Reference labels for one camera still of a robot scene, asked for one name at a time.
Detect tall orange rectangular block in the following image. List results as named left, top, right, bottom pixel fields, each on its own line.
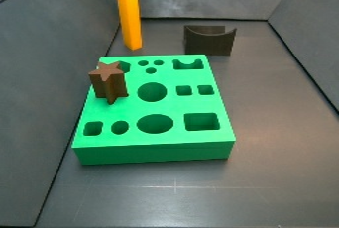
left=117, top=0, right=141, bottom=50

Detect green foam shape board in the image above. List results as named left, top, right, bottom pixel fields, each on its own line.
left=72, top=55, right=236, bottom=165

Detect brown star-shaped block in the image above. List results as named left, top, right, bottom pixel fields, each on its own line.
left=88, top=62, right=128, bottom=104

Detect dark curved arch block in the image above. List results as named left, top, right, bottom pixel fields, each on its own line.
left=184, top=25, right=237, bottom=56

